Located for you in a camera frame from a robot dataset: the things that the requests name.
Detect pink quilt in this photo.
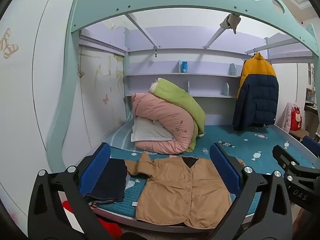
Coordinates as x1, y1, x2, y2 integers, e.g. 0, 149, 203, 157
132, 92, 199, 155

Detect white pillow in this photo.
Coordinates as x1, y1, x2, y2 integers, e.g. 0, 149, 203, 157
131, 117, 174, 143

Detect photo frame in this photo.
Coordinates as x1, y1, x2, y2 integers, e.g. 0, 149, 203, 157
305, 88, 315, 105

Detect grey hanging cloth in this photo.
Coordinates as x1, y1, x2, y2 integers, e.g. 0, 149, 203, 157
219, 14, 241, 34

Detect red cloth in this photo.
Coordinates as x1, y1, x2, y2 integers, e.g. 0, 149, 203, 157
62, 200, 123, 240

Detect green quilt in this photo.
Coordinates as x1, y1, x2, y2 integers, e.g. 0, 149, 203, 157
150, 78, 206, 153

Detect mint green bunk bed frame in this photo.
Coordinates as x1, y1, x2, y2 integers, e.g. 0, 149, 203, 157
47, 0, 320, 180

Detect white butterfly wardrobe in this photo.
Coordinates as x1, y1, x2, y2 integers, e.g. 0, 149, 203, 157
0, 0, 83, 230

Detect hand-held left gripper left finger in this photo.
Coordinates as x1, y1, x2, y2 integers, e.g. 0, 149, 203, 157
28, 142, 120, 240

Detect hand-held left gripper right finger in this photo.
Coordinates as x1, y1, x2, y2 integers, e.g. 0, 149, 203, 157
205, 142, 293, 240

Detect red bag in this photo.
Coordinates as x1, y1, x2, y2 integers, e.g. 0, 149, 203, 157
290, 107, 302, 131

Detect wooden chair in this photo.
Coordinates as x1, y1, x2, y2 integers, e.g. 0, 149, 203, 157
289, 129, 310, 143

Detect tan jacket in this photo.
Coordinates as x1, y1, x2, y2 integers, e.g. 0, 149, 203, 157
124, 151, 247, 229

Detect yellow and navy puffer jacket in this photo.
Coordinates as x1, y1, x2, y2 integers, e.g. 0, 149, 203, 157
232, 52, 279, 132

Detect teal quilted mattress pad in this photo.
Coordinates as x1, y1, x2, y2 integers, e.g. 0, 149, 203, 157
82, 124, 315, 220

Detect dark navy folded clothes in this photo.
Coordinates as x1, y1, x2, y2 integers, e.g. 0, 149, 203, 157
84, 158, 128, 204

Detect striped teal sheet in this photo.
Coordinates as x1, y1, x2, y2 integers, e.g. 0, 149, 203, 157
105, 112, 140, 153

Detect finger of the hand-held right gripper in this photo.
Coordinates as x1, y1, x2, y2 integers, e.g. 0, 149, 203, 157
272, 144, 320, 178
301, 135, 320, 155

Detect lavender shelf unit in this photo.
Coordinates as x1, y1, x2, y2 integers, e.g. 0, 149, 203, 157
125, 27, 268, 125

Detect pink jacket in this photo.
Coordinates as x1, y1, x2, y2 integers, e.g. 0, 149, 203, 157
282, 102, 297, 132

